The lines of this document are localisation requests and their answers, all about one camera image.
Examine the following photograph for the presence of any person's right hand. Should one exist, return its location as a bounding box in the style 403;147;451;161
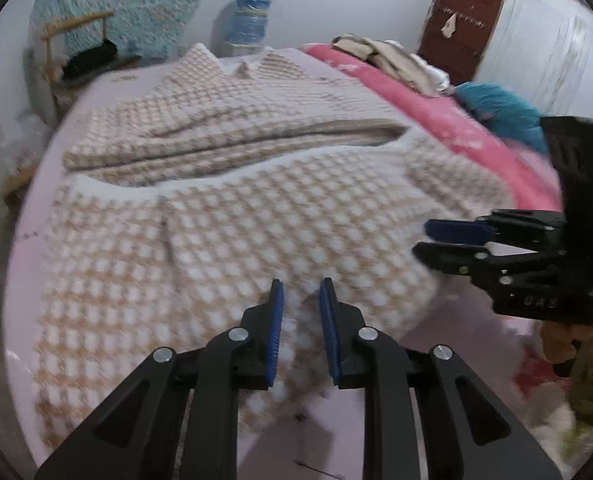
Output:
539;317;584;366

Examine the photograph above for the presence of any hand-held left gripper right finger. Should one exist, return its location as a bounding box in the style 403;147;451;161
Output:
318;277;563;480

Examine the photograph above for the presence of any white water dispenser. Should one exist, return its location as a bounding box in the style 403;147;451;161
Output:
216;40;267;59

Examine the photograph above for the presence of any beige white checkered blanket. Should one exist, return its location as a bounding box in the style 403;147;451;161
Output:
34;42;527;448

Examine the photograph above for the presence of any small wooden stool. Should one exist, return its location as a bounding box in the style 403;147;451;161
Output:
1;162;40;208

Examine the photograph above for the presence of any wrapped blue water bottle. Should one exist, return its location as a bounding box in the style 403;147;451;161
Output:
226;0;273;46

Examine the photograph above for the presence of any white garment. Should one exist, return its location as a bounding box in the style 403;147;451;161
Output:
423;65;451;92

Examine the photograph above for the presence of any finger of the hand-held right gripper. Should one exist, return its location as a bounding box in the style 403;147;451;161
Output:
425;209;568;253
413;241;566;287

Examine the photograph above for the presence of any white panelled wardrobe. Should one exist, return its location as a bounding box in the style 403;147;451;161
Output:
473;0;593;128

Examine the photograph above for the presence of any white plastic bag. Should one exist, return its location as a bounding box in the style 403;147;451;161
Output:
0;110;52;171

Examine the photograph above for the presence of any beige clothes pile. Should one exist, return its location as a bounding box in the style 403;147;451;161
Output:
332;33;452;98

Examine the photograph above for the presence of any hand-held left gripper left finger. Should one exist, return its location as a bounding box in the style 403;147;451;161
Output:
34;278;286;480

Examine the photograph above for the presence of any brown wooden door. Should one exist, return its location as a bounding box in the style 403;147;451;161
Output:
416;0;507;86

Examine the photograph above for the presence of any wooden chair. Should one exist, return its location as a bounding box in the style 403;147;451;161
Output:
41;10;142;106

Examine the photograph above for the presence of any black bag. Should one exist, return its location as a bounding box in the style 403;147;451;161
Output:
62;40;120;80

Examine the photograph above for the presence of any pink floral blanket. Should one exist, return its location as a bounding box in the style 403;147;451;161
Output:
301;42;564;213

